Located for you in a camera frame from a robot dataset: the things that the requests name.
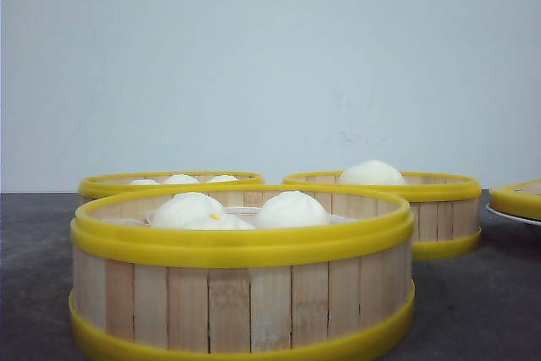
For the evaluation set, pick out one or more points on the bamboo steamer basket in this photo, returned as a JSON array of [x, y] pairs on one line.
[[101, 186], [343, 291], [445, 209]]

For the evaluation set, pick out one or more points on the yellow rimmed bamboo steamer lid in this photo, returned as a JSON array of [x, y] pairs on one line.
[[517, 199]]

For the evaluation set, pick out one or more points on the white steamed bun front right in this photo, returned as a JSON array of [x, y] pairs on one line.
[[291, 209]]

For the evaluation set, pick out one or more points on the white steamed bun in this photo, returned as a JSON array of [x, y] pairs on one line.
[[183, 208], [291, 209]]

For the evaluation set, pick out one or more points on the white bun back right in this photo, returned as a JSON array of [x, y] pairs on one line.
[[222, 178]]

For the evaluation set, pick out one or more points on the white bun with yellow dot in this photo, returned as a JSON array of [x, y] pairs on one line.
[[216, 222]]

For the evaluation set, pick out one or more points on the white bun back middle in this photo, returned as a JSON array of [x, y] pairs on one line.
[[180, 178]]

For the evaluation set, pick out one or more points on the white steamed bun front left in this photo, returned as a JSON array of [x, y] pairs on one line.
[[183, 208]]

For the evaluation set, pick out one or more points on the white bun in right basket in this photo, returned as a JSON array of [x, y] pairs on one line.
[[372, 172]]

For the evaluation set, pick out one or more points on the white bun back left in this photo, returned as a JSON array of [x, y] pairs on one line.
[[143, 182]]

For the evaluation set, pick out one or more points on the white ceramic plate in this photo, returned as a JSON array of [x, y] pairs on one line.
[[528, 221]]

